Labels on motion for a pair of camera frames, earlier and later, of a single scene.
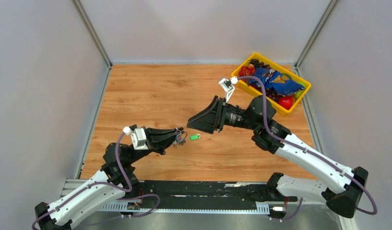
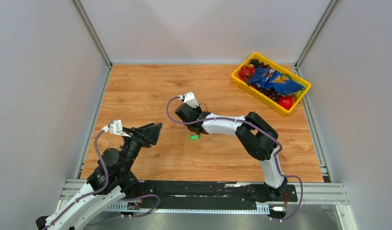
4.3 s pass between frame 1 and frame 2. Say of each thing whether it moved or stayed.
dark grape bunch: stayed
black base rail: stayed
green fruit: stayed
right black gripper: moved
